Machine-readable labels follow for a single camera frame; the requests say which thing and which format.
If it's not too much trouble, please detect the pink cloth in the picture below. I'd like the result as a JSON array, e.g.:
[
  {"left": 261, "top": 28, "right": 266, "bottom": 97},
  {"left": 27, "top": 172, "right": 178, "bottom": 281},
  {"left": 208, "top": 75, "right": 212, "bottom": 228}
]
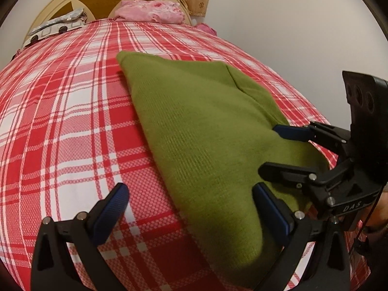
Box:
[{"left": 195, "top": 23, "right": 217, "bottom": 35}]

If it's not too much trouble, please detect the green knit sweater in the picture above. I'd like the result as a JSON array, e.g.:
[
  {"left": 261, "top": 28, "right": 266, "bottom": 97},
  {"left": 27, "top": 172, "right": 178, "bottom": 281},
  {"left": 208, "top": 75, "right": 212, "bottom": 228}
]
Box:
[{"left": 117, "top": 51, "right": 331, "bottom": 290}]

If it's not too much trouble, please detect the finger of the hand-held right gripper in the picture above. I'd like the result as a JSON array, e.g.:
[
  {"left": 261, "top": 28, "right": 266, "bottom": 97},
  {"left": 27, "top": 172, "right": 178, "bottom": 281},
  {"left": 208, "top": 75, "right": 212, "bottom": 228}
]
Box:
[
  {"left": 258, "top": 157, "right": 356, "bottom": 189},
  {"left": 272, "top": 121, "right": 352, "bottom": 156}
]

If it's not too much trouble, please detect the red plaid bed sheet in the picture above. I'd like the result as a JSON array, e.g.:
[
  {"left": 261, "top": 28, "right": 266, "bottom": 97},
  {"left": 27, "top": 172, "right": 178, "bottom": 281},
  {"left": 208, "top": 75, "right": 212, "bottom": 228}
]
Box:
[{"left": 0, "top": 18, "right": 372, "bottom": 291}]

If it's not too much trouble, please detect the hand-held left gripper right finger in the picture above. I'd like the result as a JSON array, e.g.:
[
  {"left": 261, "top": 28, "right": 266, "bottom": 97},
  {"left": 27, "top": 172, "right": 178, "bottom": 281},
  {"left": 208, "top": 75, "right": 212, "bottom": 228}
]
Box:
[{"left": 251, "top": 183, "right": 352, "bottom": 291}]

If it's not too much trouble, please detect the pink floral pillow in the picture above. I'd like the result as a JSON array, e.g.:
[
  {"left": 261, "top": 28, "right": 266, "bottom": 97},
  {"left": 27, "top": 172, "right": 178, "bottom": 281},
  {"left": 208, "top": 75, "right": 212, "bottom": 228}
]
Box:
[{"left": 113, "top": 0, "right": 185, "bottom": 25}]

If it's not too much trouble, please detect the grey patterned pillow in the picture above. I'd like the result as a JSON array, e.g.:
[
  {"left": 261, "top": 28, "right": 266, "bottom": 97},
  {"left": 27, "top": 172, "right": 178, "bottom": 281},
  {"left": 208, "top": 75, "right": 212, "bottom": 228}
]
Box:
[{"left": 23, "top": 8, "right": 87, "bottom": 47}]

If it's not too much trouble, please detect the person's right hand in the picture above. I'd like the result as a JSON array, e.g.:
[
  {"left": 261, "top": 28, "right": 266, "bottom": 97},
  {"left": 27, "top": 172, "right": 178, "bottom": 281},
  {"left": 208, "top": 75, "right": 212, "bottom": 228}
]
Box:
[{"left": 359, "top": 185, "right": 388, "bottom": 235}]

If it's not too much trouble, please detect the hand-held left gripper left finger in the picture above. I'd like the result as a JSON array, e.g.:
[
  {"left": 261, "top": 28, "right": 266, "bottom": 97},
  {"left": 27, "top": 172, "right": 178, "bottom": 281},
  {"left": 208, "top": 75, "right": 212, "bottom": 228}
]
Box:
[{"left": 30, "top": 183, "right": 131, "bottom": 291}]

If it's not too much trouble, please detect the black cable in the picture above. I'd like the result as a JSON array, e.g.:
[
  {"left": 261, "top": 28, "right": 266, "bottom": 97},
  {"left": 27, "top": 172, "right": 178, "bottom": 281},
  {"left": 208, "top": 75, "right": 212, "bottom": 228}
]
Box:
[{"left": 348, "top": 188, "right": 381, "bottom": 254}]

